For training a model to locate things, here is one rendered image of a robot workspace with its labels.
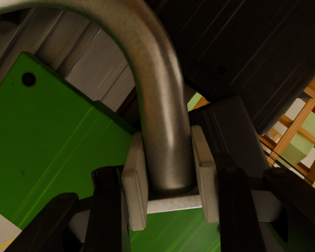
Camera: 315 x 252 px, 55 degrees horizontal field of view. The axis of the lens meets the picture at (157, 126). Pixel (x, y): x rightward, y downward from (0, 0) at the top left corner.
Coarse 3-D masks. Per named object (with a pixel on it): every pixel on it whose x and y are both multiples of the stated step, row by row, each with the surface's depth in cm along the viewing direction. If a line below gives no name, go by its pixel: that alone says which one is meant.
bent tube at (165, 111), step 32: (0, 0) 18; (32, 0) 18; (64, 0) 17; (96, 0) 17; (128, 0) 17; (128, 32) 17; (160, 32) 17; (128, 64) 18; (160, 64) 17; (160, 96) 17; (160, 128) 17; (160, 160) 18; (192, 160) 18; (160, 192) 18; (192, 192) 18
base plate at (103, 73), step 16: (96, 48) 61; (112, 48) 66; (80, 64) 60; (96, 64) 65; (112, 64) 70; (80, 80) 64; (96, 80) 70; (112, 80) 76; (128, 80) 84; (96, 96) 75; (112, 96) 82
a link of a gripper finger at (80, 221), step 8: (120, 168) 17; (120, 176) 16; (80, 200) 14; (88, 200) 13; (80, 208) 13; (88, 208) 13; (80, 216) 13; (88, 216) 13; (128, 216) 14; (72, 224) 13; (80, 224) 13; (64, 232) 13; (72, 232) 13; (80, 232) 13; (64, 240) 13; (72, 240) 13; (80, 240) 13
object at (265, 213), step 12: (216, 156) 16; (228, 156) 16; (216, 168) 15; (216, 180) 14; (252, 180) 13; (252, 192) 12; (264, 192) 12; (264, 204) 12; (276, 204) 12; (264, 216) 12; (276, 216) 12
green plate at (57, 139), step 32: (32, 64) 21; (0, 96) 22; (32, 96) 22; (64, 96) 22; (0, 128) 22; (32, 128) 22; (64, 128) 22; (96, 128) 22; (128, 128) 22; (0, 160) 23; (32, 160) 23; (64, 160) 22; (96, 160) 22; (0, 192) 23; (32, 192) 23; (128, 224) 23; (160, 224) 23; (192, 224) 22
